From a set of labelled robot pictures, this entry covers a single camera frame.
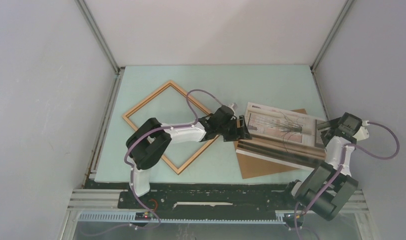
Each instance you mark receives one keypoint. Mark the small green circuit board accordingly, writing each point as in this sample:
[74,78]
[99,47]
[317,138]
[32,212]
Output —
[143,216]

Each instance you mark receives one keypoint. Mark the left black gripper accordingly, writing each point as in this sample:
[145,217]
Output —
[236,135]

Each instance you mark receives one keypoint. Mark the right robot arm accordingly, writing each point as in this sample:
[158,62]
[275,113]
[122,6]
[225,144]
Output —
[330,185]

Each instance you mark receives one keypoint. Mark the wooden picture frame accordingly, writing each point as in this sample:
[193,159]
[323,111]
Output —
[189,98]

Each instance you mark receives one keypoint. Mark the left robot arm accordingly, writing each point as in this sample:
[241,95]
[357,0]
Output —
[148,144]

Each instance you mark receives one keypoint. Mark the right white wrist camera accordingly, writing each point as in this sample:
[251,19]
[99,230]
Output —
[362,133]

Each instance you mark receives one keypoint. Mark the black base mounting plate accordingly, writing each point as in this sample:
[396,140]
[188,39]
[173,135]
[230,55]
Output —
[212,202]

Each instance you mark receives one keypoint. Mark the left corner metal post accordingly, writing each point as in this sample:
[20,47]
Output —
[113,91]

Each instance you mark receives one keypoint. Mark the right corner metal post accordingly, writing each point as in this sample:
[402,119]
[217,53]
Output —
[344,12]

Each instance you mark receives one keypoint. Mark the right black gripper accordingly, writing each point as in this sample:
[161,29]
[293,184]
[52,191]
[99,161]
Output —
[331,123]

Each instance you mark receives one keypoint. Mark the aluminium rail frame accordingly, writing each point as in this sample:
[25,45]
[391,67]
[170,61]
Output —
[100,204]

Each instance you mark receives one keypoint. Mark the printed photo sheet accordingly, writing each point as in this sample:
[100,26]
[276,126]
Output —
[304,126]

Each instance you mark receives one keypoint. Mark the corner metal post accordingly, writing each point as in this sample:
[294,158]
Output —
[113,91]
[344,12]

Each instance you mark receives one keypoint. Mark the brown cardboard backing board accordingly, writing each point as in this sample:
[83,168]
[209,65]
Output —
[256,167]

